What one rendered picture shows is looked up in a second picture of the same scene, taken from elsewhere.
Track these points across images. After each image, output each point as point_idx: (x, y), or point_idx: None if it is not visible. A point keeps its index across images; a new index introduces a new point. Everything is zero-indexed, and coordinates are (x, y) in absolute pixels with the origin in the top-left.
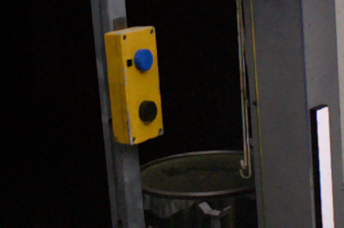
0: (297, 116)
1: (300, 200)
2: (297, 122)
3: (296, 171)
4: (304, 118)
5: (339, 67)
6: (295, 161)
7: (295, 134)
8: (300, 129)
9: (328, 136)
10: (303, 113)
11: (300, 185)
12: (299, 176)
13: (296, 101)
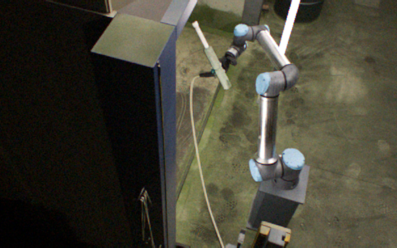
0: (174, 198)
1: (174, 218)
2: (174, 200)
3: (173, 214)
4: (175, 195)
5: None
6: (173, 211)
7: (173, 205)
8: (174, 200)
9: None
10: (175, 194)
11: (174, 215)
12: (174, 213)
13: (174, 194)
